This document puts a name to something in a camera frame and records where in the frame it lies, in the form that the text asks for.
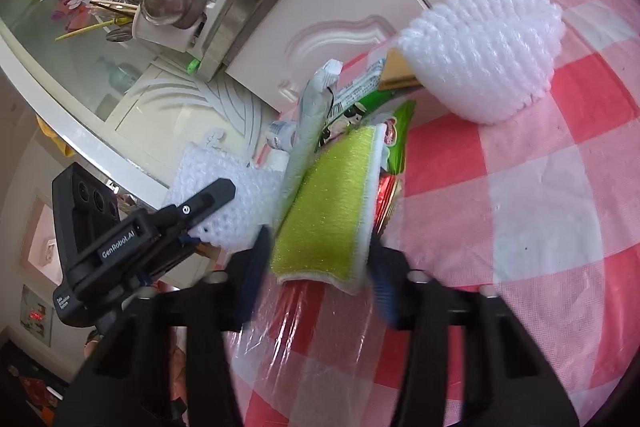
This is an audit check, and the yellow hanging cloth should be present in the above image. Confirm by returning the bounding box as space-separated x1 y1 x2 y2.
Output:
36 116 76 158

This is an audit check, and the green yellow scrub sponge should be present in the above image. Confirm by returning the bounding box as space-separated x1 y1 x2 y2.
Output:
271 124 386 295

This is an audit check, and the small white bottle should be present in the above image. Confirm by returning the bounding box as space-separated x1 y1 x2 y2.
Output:
266 120 297 153

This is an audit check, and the red foil wrapper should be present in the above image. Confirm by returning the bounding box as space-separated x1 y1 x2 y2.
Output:
373 173 401 235

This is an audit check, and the steel ladle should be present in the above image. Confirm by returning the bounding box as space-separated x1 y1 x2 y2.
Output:
141 0 209 29

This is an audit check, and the white sliding glass door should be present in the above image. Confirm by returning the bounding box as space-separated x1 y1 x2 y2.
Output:
1 0 276 207

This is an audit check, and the white foam net sleeve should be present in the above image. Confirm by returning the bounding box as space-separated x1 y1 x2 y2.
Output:
164 144 284 254

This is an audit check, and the white bristly foam cup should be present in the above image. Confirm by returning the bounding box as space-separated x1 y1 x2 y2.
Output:
396 0 566 124

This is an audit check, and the blue green snack wrapper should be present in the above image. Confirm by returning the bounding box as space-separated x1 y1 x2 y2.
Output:
274 58 401 227

